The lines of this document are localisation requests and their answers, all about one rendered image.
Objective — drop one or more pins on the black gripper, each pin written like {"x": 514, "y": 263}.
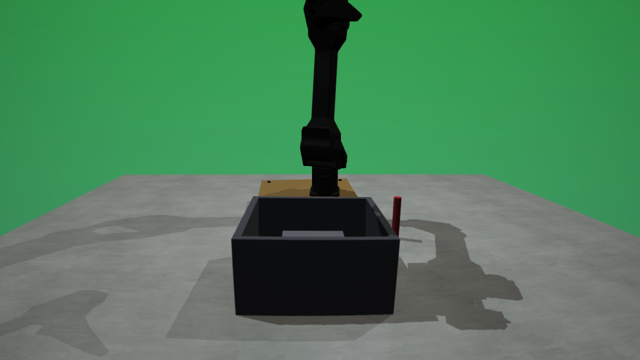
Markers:
{"x": 323, "y": 12}

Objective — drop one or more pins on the dark red peg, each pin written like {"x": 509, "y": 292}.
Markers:
{"x": 396, "y": 214}

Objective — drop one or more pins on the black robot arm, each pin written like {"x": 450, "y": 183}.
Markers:
{"x": 321, "y": 146}

